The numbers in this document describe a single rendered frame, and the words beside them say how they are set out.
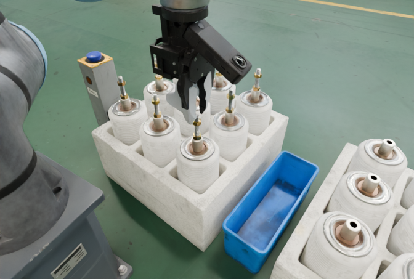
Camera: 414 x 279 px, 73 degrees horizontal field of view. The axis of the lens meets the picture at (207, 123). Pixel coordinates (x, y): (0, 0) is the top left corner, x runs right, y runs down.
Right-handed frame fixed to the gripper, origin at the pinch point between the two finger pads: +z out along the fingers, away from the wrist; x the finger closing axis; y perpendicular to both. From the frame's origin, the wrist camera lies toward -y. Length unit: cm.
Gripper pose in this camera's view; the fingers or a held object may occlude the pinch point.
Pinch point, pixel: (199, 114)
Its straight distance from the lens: 54.5
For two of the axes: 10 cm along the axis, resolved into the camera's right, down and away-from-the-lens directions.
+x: -5.3, 5.5, -6.5
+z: 0.0, 7.7, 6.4
